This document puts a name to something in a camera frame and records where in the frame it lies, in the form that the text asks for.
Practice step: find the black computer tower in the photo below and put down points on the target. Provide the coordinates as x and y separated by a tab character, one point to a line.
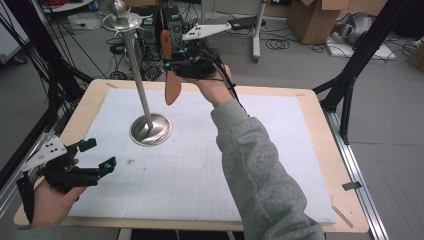
150	40
175	23

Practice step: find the white-legged wooden desk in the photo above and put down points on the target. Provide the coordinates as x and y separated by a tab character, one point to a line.
258	36

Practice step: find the silver round appliance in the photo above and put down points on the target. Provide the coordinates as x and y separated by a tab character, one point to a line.
355	28

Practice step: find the white foam board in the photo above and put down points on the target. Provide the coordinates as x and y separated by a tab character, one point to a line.
380	51

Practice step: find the small cardboard box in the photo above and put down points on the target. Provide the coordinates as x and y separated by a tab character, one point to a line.
416	56

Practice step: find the aluminium rail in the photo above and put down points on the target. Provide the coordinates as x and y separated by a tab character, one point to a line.
356	173

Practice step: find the white grid mat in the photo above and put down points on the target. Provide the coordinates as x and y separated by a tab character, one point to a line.
186	173

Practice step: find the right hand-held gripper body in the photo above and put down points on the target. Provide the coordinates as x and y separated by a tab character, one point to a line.
196	65

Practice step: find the steel utensil stand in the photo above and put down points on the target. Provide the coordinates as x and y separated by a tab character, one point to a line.
151	128

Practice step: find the person's left hand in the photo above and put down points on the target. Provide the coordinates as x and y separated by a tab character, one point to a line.
50	206

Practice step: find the person's right hand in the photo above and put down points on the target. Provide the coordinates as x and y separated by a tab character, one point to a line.
215	88

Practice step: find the large open cardboard box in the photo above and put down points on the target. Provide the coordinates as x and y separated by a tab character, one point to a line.
313	20

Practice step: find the grey metal bracket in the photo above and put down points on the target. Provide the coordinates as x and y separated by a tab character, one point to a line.
351	186

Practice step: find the black metal frame post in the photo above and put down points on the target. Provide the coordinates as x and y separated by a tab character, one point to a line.
353	66
43	66

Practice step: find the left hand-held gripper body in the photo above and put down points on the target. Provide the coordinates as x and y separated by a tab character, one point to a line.
66	175

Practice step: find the wooden spatula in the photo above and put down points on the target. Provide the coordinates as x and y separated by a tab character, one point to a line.
172	90

